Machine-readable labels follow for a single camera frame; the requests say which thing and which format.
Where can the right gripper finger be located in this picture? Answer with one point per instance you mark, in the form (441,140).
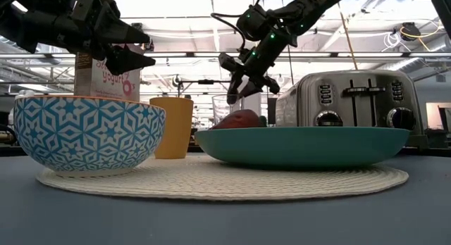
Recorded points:
(234,86)
(253,88)

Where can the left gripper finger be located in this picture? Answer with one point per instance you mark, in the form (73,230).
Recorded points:
(120,32)
(123,60)

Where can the pink cereal box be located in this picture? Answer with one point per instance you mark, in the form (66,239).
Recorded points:
(105,84)

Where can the brown bread slice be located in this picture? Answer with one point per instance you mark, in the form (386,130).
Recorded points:
(239,120)

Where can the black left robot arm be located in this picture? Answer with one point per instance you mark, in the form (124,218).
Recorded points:
(14,26)

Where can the orange plastic cup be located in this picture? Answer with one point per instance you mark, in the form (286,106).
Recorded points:
(176,129)

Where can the teal green round plate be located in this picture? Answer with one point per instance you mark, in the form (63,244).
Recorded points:
(303,146)

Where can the blue white patterned bowl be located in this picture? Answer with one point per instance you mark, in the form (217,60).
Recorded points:
(88,132)

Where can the white round woven placemat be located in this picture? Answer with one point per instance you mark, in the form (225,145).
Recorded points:
(218,181)

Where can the silver four-slot toaster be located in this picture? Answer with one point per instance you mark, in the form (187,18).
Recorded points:
(373,111)

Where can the background display screen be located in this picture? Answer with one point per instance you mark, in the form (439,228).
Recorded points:
(437,114)

